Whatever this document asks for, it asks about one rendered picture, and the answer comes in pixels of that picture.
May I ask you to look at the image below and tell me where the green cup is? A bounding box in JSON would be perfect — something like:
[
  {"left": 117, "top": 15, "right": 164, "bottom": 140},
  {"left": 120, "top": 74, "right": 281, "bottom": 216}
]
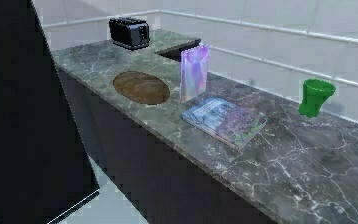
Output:
[{"left": 298, "top": 78, "right": 337, "bottom": 119}]

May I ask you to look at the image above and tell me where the purple iridescent standing book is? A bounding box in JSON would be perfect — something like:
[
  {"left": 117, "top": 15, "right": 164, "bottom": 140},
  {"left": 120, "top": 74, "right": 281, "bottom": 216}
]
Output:
[{"left": 179, "top": 42, "right": 210, "bottom": 103}]

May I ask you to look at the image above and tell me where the dark sink basin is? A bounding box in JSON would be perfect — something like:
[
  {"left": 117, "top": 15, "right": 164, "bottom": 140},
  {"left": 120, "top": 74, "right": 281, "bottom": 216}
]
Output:
[{"left": 154, "top": 38, "right": 202, "bottom": 63}]

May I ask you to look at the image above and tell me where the marble top kitchen counter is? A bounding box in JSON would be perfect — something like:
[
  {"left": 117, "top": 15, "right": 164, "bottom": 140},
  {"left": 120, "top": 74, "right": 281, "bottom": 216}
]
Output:
[{"left": 50, "top": 29, "right": 358, "bottom": 224}]

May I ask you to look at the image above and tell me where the brown bread loaf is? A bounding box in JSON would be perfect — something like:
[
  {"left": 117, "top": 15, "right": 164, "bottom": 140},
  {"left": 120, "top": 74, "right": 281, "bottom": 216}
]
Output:
[{"left": 112, "top": 70, "right": 171, "bottom": 106}]

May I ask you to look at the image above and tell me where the black toaster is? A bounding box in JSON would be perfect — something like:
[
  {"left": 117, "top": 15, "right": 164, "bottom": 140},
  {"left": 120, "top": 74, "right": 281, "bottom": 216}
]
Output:
[{"left": 108, "top": 16, "right": 151, "bottom": 51}]

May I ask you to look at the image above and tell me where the blue purple flat book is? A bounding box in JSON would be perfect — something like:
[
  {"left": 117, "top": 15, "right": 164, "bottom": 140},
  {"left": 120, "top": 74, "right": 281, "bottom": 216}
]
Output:
[{"left": 181, "top": 96, "right": 268, "bottom": 151}]

